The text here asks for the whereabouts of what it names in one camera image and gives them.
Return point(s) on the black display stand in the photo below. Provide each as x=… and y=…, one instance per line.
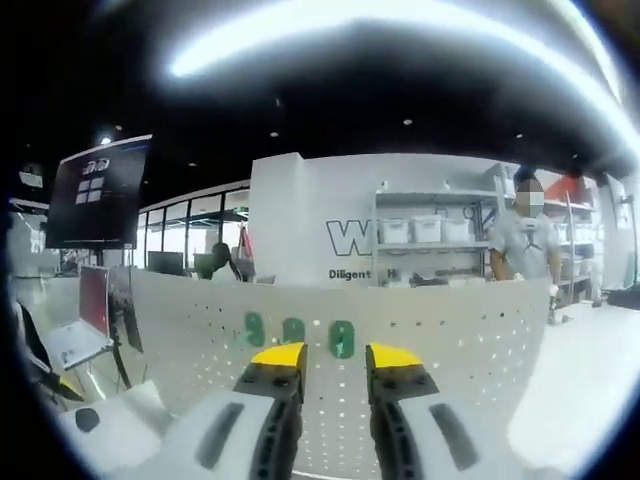
x=127, y=330

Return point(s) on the white ceiling light strip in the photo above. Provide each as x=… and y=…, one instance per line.
x=400, y=40

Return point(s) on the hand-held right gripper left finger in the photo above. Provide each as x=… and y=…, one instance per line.
x=270, y=430

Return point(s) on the silver laptop with red screen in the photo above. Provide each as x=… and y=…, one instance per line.
x=87, y=320

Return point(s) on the white storage box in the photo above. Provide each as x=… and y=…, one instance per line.
x=427, y=230
x=396, y=230
x=456, y=230

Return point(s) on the large dark display screen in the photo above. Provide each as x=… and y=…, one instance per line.
x=97, y=195

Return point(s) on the white metal shelf rack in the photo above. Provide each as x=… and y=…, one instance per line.
x=430, y=235

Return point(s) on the black oval table grommet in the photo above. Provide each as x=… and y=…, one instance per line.
x=87, y=420

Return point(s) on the white perforated mounting plate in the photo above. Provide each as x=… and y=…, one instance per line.
x=450, y=360

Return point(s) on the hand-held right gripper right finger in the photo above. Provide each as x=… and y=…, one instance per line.
x=400, y=430

